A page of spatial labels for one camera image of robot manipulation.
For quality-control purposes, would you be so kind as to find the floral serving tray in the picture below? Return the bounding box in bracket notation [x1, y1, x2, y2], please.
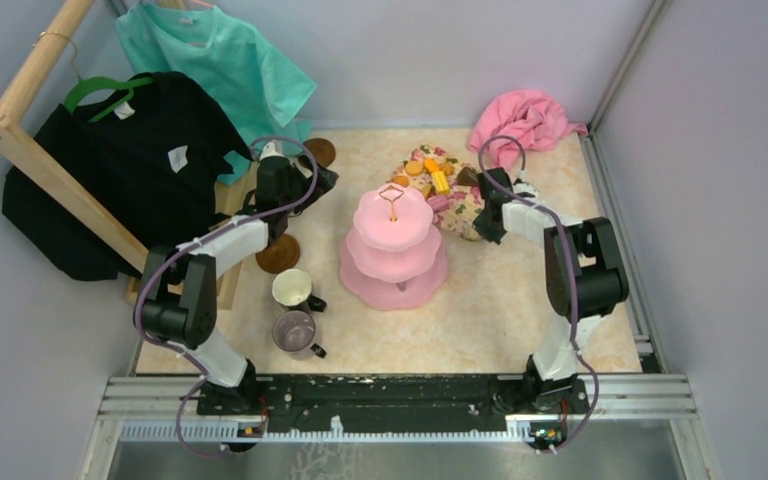
[390, 144, 484, 242]

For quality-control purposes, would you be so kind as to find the chocolate cake slice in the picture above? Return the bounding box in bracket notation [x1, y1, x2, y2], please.
[456, 166, 480, 188]

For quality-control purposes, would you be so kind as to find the pink macaron roll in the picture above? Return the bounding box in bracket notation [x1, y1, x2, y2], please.
[426, 195, 450, 212]

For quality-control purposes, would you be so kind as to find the pink three-tier cake stand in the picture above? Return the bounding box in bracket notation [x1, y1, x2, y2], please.
[339, 183, 449, 311]

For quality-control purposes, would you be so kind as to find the pink cloth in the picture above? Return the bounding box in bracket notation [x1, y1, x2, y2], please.
[466, 89, 588, 153]

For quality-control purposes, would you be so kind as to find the brown round coaster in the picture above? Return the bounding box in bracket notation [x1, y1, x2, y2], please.
[255, 234, 301, 275]
[303, 138, 336, 168]

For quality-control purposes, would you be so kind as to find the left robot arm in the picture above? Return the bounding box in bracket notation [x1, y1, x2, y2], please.
[133, 138, 339, 414]

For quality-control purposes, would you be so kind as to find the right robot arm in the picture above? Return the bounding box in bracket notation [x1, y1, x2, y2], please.
[473, 168, 629, 412]

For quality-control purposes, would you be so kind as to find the yellow cake piece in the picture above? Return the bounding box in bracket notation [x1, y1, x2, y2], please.
[430, 170, 451, 195]

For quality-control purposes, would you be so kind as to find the orange pastry piece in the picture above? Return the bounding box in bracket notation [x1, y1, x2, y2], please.
[423, 157, 440, 174]

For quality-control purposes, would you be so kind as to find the orange round cookie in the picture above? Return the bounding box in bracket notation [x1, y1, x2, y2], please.
[404, 160, 424, 176]
[391, 175, 410, 187]

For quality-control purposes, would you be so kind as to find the white mug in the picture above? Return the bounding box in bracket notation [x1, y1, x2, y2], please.
[271, 269, 328, 313]

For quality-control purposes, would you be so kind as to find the teal t-shirt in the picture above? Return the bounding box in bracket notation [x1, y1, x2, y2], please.
[114, 2, 317, 156]

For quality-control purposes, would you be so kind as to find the purple mug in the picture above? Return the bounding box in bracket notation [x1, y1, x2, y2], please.
[272, 311, 328, 360]

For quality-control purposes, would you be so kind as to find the black t-shirt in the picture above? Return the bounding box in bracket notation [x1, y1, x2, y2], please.
[1, 72, 251, 282]

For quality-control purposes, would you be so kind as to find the green clothes hanger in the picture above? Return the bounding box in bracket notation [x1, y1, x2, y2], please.
[62, 76, 154, 123]

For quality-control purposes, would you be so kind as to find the wooden clothes rack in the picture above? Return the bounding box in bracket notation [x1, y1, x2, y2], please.
[0, 0, 253, 309]

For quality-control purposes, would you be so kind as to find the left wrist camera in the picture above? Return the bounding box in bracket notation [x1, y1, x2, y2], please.
[258, 141, 289, 167]

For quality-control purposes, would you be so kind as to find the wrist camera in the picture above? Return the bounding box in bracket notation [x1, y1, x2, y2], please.
[258, 141, 289, 167]
[512, 179, 541, 207]

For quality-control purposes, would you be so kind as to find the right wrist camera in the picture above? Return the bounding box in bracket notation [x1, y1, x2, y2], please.
[512, 179, 541, 207]

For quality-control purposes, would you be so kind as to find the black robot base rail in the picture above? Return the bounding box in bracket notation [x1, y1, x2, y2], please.
[195, 374, 590, 434]

